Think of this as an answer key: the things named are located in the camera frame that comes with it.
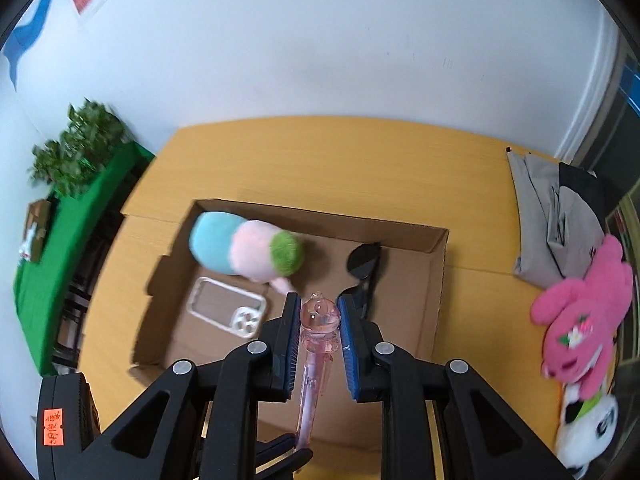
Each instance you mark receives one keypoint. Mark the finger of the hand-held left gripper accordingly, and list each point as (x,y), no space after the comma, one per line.
(295,461)
(277,447)

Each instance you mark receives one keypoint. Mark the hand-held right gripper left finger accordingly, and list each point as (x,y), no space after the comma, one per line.
(290,345)

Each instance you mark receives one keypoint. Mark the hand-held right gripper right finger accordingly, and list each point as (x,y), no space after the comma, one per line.
(347,350)

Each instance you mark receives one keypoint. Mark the pink transparent pen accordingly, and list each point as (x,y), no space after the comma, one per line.
(320,320)

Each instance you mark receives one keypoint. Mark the brown cardboard box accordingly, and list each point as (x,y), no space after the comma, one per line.
(400,300)

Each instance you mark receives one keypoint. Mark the clear phone case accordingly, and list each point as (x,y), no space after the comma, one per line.
(250,322)

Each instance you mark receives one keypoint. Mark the black sunglasses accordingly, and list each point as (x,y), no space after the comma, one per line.
(365,257)

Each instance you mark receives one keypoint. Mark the dark shelf unit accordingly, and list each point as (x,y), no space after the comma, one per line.
(85,300)

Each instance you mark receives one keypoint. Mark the blue pink green plush toy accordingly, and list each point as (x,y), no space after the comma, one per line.
(235,247)

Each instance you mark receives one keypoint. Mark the small brown box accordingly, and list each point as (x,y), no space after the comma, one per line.
(36,230)

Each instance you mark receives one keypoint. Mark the grey fabric bag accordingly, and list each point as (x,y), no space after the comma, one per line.
(535,220)

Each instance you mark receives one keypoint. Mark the white panda plush toy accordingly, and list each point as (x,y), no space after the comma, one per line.
(585,430)

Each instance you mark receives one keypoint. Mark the green potted plant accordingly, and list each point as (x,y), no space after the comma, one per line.
(80,145)

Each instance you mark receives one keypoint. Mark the blue sign board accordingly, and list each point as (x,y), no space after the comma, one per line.
(631,87)

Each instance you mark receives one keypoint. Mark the blue wall decoration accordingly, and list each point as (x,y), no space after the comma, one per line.
(30,30)

